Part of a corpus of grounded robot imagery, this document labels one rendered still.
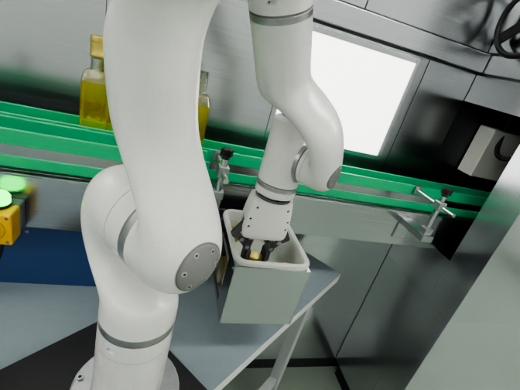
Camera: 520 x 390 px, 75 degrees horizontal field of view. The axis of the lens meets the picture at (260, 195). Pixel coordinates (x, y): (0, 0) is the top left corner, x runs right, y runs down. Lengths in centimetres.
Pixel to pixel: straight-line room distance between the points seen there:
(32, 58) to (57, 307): 62
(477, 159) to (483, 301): 50
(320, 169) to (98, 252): 37
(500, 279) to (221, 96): 104
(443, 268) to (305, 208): 58
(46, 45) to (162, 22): 74
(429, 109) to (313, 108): 83
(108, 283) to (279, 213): 34
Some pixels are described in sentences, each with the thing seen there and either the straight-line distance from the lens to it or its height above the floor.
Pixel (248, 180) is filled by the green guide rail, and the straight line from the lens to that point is 92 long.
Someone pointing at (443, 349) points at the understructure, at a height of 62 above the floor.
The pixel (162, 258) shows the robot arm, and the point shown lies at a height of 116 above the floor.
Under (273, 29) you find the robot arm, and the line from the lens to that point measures 50.
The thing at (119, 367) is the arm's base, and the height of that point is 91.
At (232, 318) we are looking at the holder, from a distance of 79.
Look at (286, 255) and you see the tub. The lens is 84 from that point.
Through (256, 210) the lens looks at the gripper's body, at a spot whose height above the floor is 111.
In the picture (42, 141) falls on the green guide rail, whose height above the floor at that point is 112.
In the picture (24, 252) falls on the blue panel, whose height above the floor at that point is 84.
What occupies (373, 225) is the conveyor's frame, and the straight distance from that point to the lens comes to 113.
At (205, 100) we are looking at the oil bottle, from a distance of 86.
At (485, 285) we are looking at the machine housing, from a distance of 132.
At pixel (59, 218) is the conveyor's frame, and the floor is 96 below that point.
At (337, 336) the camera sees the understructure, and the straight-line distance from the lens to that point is 180.
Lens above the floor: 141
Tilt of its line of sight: 23 degrees down
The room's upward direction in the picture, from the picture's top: 16 degrees clockwise
